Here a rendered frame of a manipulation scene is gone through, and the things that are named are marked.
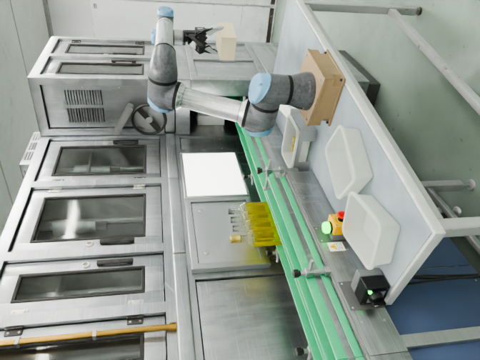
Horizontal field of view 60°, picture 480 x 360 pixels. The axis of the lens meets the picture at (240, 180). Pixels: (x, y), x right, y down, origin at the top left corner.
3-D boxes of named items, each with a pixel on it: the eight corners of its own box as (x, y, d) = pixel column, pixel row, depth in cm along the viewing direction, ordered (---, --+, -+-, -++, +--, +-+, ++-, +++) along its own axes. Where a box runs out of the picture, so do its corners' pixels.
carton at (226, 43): (232, 23, 212) (217, 22, 210) (236, 38, 201) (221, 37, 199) (229, 44, 220) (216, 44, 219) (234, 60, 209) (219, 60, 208)
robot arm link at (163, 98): (278, 113, 161) (143, 78, 161) (270, 143, 171) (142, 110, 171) (281, 98, 170) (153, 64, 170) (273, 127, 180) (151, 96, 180)
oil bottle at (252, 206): (282, 209, 194) (237, 211, 190) (283, 200, 190) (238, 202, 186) (285, 217, 189) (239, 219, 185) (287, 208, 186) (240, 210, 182)
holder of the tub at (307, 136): (296, 161, 212) (281, 161, 210) (306, 112, 196) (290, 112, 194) (306, 181, 198) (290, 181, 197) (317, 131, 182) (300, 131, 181)
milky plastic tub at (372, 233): (373, 187, 138) (349, 188, 137) (409, 223, 119) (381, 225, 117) (363, 231, 146) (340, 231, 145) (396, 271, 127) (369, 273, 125)
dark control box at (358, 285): (373, 283, 138) (350, 285, 136) (380, 266, 133) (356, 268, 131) (384, 303, 131) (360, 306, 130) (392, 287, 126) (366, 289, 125)
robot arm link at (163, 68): (148, 55, 153) (153, 3, 188) (147, 81, 160) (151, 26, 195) (180, 58, 155) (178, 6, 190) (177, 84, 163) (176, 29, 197)
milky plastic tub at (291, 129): (297, 152, 209) (280, 152, 207) (305, 112, 196) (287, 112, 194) (307, 172, 195) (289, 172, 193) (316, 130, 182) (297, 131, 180)
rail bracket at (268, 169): (279, 186, 196) (253, 187, 193) (284, 156, 186) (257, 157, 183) (281, 191, 193) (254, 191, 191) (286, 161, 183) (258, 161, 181)
